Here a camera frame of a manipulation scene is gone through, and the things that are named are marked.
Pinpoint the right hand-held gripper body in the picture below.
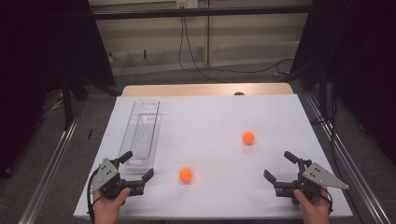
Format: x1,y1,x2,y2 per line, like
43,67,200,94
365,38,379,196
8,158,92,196
274,158,350,206

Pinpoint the white wall socket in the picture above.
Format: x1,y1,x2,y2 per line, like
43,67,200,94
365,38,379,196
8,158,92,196
176,0,199,9

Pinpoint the aluminium floor rail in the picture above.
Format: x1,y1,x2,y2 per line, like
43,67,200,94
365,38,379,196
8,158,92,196
304,92,393,224
17,116,80,224

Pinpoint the black curtain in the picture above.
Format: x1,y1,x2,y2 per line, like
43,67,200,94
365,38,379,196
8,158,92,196
290,0,396,166
0,0,118,180

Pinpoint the person's right hand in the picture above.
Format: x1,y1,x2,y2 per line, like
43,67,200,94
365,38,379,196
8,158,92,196
293,185,332,224

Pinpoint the black wall cable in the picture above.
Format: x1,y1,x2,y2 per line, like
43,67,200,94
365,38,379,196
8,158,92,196
182,16,295,75
178,16,227,84

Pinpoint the right hand-held gripper cable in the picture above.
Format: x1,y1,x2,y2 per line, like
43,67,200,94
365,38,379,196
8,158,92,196
323,186,334,215

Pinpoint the hand-held gripper cable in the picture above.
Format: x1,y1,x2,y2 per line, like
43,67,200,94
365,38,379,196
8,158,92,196
87,175,96,224
323,186,334,215

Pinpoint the black metal stand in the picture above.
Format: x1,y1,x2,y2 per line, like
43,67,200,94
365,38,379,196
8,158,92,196
60,74,120,132

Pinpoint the black horizontal bar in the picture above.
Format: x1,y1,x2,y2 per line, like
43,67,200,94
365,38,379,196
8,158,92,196
92,5,312,21

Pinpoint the left hand-held gripper cable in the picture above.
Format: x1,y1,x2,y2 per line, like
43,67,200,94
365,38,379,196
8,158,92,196
87,175,96,224

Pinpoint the yellow cable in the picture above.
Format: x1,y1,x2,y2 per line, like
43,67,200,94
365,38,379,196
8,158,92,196
46,90,64,111

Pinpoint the person's left hand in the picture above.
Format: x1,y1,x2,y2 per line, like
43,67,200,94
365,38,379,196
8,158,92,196
92,187,132,224

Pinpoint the white table cover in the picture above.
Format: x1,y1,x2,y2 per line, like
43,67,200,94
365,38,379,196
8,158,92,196
73,93,354,220

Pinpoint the clear plastic container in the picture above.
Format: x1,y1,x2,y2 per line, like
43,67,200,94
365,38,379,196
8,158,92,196
118,99,163,174

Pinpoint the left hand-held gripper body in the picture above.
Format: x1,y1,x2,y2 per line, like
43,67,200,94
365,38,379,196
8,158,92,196
89,157,147,201

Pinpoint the light wooden table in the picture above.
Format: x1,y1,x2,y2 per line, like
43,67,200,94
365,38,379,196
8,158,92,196
120,82,294,97

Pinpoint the orange ball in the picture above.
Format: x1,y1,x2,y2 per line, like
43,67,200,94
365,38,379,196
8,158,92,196
242,131,256,146
178,167,193,183

